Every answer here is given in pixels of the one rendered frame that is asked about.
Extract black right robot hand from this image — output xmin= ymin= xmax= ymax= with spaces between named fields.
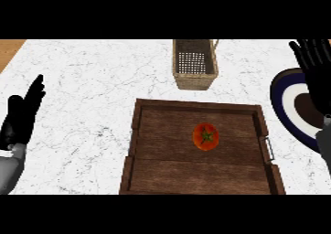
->
xmin=288 ymin=38 xmax=331 ymax=118

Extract brown wooden tray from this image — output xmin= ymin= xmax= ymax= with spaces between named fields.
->
xmin=118 ymin=98 xmax=288 ymax=196

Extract blue and white plate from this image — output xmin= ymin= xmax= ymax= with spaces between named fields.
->
xmin=269 ymin=68 xmax=326 ymax=154

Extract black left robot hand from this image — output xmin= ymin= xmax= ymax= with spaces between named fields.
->
xmin=0 ymin=74 xmax=47 ymax=152

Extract red tomato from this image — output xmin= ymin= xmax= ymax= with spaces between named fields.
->
xmin=192 ymin=122 xmax=222 ymax=152

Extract tan wicker basket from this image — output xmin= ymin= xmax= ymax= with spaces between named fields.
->
xmin=171 ymin=39 xmax=220 ymax=91

